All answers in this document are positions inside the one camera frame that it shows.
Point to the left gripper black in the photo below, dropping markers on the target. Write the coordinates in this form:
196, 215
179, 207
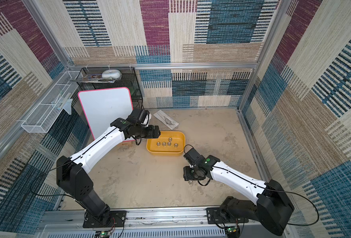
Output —
150, 134

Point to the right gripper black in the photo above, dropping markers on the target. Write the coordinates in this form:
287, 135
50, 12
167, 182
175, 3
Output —
189, 173

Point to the yellow plastic storage box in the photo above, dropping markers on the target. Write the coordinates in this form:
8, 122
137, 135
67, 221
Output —
177, 137

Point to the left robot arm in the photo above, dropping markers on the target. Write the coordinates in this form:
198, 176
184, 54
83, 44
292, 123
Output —
72, 172

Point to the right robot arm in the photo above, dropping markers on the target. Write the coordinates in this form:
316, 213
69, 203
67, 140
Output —
266, 202

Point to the clear packet with card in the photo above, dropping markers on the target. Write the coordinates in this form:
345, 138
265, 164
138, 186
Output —
166, 119

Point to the pink framed whiteboard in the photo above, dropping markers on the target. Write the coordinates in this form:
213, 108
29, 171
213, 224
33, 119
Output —
103, 106

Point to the magazine on shelf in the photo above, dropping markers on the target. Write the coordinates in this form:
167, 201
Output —
94, 78

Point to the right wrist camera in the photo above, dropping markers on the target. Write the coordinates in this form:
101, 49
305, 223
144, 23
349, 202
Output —
194, 158

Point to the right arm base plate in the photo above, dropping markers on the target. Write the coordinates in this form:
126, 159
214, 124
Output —
215, 216

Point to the black wire shelf rack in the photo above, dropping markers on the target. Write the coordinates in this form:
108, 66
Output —
128, 80

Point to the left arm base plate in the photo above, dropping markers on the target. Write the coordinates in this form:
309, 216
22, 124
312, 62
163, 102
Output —
113, 218

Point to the white wire wall basket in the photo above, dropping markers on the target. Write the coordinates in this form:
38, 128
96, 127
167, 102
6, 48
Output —
57, 99

